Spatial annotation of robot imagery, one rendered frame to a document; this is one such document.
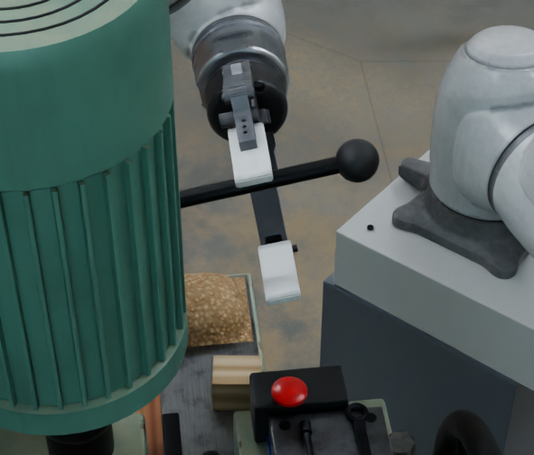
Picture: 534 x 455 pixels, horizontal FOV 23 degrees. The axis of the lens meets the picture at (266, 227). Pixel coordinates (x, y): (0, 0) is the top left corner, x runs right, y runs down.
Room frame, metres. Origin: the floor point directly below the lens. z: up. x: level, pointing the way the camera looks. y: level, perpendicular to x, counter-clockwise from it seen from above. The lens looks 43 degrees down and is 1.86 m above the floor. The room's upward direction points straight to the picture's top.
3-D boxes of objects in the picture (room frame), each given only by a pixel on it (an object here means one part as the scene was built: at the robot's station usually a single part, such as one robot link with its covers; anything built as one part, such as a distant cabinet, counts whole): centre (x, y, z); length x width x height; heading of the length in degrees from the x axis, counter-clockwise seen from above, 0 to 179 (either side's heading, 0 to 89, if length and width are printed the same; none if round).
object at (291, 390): (0.71, -0.02, 1.02); 0.03 x 0.03 x 0.01
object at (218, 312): (0.91, 0.09, 0.92); 0.14 x 0.09 x 0.04; 97
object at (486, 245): (1.29, -0.27, 0.72); 0.22 x 0.18 x 0.06; 51
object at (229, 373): (0.80, 0.03, 0.92); 0.05 x 0.04 x 0.04; 90
